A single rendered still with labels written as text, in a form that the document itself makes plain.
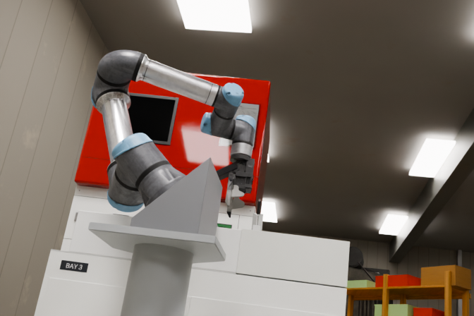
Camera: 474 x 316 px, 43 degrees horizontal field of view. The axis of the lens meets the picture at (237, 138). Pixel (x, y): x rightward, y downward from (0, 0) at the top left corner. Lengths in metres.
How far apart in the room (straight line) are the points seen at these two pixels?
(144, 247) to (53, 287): 0.54
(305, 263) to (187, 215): 0.54
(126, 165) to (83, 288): 0.50
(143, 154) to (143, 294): 0.38
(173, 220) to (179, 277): 0.14
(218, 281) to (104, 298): 0.36
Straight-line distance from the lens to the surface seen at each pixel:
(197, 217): 1.54
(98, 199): 2.74
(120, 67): 1.97
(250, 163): 2.06
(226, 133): 2.08
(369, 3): 5.08
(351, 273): 11.23
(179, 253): 1.56
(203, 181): 1.56
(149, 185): 1.62
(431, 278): 8.04
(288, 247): 1.95
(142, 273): 1.55
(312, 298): 1.93
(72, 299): 2.01
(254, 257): 1.94
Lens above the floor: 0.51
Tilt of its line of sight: 22 degrees up
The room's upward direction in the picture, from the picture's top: 8 degrees clockwise
